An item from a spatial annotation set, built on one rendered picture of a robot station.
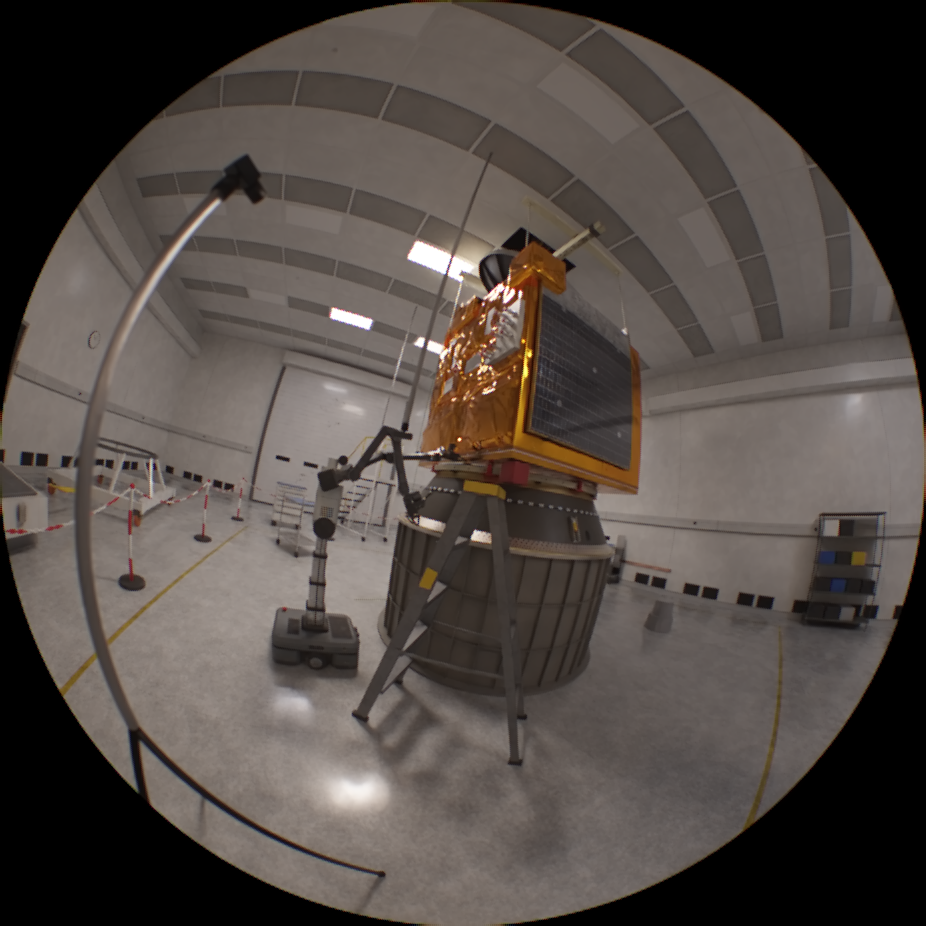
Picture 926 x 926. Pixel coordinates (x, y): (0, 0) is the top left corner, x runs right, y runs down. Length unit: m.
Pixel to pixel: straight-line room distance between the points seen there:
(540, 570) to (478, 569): 0.43
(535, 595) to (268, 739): 1.90
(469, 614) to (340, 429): 8.49
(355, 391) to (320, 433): 1.90
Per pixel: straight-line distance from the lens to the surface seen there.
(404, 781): 1.68
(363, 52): 4.19
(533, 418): 1.88
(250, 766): 1.71
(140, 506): 4.96
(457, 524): 1.27
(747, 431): 6.89
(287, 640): 2.15
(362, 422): 9.95
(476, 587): 2.02
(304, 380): 10.25
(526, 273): 2.52
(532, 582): 2.02
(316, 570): 2.12
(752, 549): 6.55
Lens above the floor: 1.43
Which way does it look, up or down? 8 degrees up
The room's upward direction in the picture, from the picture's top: 10 degrees clockwise
